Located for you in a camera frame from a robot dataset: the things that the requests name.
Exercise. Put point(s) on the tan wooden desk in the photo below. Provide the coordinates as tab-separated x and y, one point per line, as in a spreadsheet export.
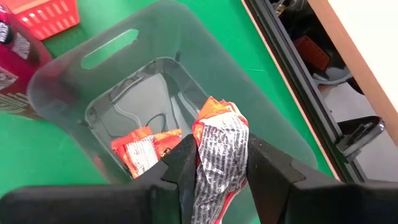
367	46

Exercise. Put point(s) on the black desk leg bracket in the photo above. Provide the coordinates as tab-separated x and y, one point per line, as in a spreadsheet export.
360	137

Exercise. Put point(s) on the dark green plastic bin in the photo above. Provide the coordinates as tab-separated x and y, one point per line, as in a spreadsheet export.
217	46

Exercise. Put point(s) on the orange Reese's wrapper white back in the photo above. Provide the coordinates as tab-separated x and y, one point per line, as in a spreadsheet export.
220	149
141	155

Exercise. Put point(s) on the orange brown box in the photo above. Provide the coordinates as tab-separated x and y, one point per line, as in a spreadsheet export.
312	53

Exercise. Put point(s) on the grey round base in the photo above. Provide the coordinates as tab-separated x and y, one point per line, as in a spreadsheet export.
332	77

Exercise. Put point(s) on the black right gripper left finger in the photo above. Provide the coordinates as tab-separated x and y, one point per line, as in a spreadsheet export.
180	174

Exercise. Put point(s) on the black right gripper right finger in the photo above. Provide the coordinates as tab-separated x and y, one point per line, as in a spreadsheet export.
273	180

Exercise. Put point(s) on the orange plastic basket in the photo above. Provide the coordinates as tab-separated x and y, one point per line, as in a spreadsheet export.
46	15

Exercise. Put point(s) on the red Coca-Cola can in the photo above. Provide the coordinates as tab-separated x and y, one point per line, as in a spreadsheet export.
21	71

